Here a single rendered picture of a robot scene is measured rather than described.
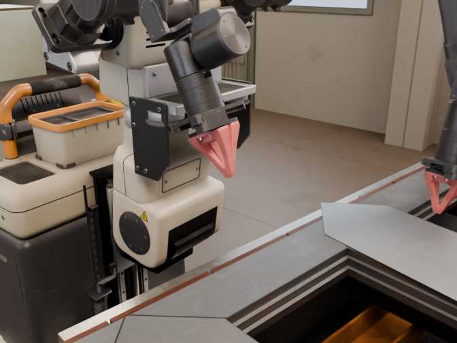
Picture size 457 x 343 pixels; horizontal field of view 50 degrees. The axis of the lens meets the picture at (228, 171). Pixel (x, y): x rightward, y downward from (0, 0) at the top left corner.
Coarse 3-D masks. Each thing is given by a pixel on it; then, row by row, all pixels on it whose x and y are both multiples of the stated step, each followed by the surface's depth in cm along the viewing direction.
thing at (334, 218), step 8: (336, 208) 93; (344, 208) 93; (352, 208) 93; (360, 208) 93; (368, 208) 93; (376, 208) 93; (328, 216) 90; (336, 216) 90; (344, 216) 90; (352, 216) 90; (360, 216) 90; (328, 224) 87; (336, 224) 87; (344, 224) 87; (328, 232) 84
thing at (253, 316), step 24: (432, 216) 96; (336, 264) 78; (360, 264) 78; (288, 288) 71; (312, 288) 74; (384, 288) 75; (408, 288) 72; (240, 312) 65; (264, 312) 67; (288, 312) 70; (432, 312) 69; (456, 312) 67
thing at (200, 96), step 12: (180, 84) 70; (192, 84) 69; (204, 84) 69; (216, 84) 71; (180, 96) 71; (192, 96) 69; (204, 96) 69; (216, 96) 70; (192, 108) 70; (204, 108) 69; (216, 108) 69; (228, 108) 71; (240, 108) 73; (192, 120) 67
